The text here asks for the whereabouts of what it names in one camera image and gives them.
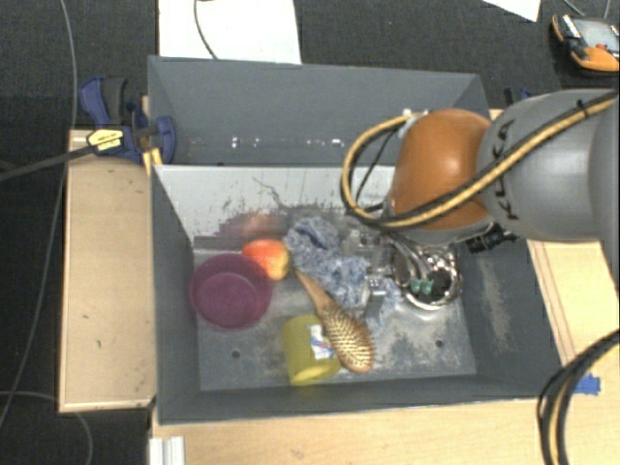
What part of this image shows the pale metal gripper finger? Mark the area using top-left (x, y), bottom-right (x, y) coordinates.
top-left (345, 229), bottom-right (388, 280)
top-left (363, 278), bottom-right (388, 322)

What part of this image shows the blue and white cloth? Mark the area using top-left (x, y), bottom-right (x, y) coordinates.
top-left (282, 216), bottom-right (404, 327)

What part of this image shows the wooden hairbrush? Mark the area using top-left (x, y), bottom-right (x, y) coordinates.
top-left (292, 268), bottom-right (376, 376)

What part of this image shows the yellow cup with label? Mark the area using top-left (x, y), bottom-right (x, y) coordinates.
top-left (280, 313), bottom-right (343, 388)

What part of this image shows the red and yellow apple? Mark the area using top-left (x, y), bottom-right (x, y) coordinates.
top-left (241, 238), bottom-right (293, 282)

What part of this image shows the purple plastic bowl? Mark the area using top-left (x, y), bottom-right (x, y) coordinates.
top-left (188, 253), bottom-right (274, 330)

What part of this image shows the grey metal bin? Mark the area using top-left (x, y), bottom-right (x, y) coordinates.
top-left (146, 54), bottom-right (566, 425)

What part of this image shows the pale wood board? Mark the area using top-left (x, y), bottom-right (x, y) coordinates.
top-left (57, 128), bottom-right (159, 414)

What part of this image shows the black cylinder on white bracket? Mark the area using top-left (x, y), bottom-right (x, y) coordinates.
top-left (465, 228), bottom-right (517, 256)

